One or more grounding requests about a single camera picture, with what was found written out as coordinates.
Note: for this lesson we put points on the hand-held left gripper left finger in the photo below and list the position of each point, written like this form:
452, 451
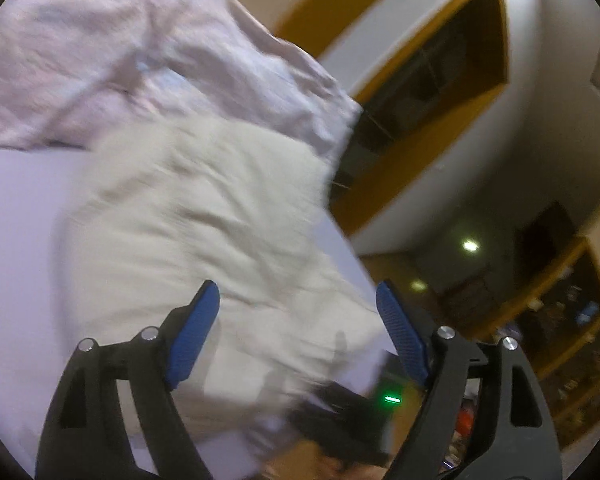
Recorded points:
195, 332

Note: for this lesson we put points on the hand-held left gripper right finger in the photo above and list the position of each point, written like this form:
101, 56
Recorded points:
400, 332

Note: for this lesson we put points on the beige puffer jacket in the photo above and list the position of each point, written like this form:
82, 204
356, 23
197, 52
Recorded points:
190, 220

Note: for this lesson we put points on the wooden bookshelf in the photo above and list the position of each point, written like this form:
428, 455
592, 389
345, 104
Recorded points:
580, 360

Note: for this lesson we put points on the bed with lavender sheet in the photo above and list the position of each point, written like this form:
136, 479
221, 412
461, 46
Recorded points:
15, 240

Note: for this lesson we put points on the wooden framed glass door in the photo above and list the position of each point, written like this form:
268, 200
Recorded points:
430, 70

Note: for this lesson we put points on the pale floral duvet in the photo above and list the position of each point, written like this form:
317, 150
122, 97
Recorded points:
130, 60

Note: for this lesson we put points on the wooden frame post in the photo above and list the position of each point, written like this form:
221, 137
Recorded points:
330, 5

